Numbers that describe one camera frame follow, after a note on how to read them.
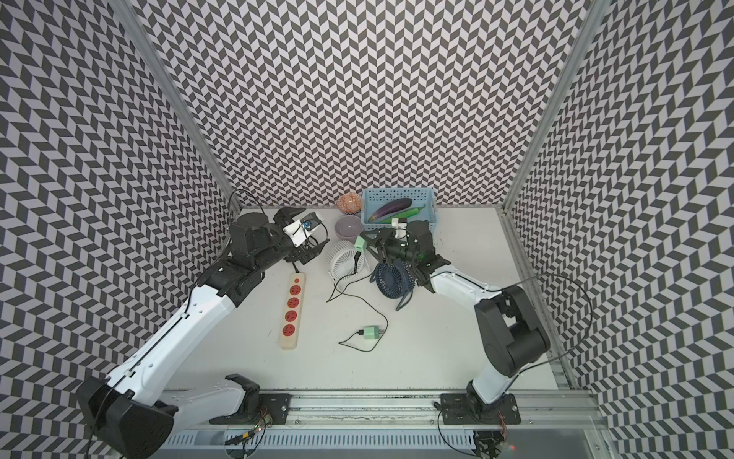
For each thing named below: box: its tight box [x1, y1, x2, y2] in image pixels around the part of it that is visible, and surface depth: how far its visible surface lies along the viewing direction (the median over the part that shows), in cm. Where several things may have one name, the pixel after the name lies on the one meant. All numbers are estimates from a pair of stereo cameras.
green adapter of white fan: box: [354, 235, 367, 254], surface depth 80 cm
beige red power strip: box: [280, 272, 306, 350], surface depth 88 cm
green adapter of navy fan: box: [363, 325, 380, 340], surface depth 84 cm
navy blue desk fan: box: [368, 260, 416, 311], surface depth 90 cm
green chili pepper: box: [380, 203, 427, 225], surface depth 114 cm
